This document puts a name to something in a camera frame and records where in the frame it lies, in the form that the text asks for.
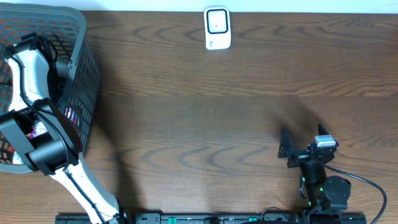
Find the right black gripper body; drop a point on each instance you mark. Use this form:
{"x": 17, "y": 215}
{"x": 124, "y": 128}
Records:
{"x": 299, "y": 157}

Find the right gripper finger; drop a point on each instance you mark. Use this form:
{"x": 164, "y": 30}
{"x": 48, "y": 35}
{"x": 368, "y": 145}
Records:
{"x": 322, "y": 130}
{"x": 285, "y": 147}

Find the purple red snack bag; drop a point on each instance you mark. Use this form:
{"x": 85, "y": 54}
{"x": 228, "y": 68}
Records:
{"x": 35, "y": 130}

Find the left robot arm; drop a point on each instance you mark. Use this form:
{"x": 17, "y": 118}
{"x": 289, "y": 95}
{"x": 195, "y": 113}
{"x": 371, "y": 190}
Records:
{"x": 43, "y": 137}

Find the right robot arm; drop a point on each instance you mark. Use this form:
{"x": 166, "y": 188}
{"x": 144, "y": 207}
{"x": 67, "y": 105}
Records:
{"x": 327, "y": 195}

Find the white barcode scanner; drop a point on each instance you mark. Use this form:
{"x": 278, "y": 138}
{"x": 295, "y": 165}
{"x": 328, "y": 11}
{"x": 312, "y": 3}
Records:
{"x": 217, "y": 28}

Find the grey plastic mesh basket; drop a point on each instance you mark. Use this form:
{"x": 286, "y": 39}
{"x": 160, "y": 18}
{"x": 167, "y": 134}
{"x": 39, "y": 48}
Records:
{"x": 65, "y": 27}

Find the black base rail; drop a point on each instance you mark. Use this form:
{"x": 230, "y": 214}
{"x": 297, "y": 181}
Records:
{"x": 156, "y": 218}

